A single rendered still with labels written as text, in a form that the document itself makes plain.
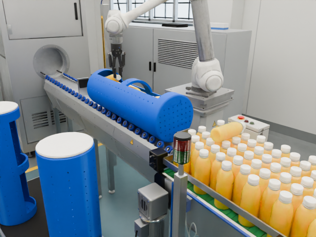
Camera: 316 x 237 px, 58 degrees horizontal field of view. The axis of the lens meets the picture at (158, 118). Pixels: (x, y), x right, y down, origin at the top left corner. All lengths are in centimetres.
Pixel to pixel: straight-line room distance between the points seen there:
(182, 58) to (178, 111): 190
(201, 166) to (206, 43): 88
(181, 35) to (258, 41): 131
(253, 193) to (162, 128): 66
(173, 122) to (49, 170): 69
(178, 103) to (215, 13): 286
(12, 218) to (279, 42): 359
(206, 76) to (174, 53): 171
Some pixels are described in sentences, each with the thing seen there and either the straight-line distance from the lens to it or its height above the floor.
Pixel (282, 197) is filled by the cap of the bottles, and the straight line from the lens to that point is 105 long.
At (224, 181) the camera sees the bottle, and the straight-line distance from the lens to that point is 118.
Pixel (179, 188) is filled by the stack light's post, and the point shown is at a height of 105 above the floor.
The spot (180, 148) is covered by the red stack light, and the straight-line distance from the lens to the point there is 99.
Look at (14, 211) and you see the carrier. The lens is 242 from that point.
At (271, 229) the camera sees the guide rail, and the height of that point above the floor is 97.
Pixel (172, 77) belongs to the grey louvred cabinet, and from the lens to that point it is 359.
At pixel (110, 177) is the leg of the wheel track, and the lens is 276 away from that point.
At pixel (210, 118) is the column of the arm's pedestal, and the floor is 92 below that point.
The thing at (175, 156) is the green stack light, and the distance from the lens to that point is 101.
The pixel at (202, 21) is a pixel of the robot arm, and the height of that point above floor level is 160.
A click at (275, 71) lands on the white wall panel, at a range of 424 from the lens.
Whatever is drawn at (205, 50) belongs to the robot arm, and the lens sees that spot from 186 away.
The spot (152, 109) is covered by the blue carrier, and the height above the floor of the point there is 116.
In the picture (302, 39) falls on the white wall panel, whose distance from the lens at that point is 408.
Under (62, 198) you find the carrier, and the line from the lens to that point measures 150.
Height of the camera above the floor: 167
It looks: 21 degrees down
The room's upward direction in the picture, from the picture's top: straight up
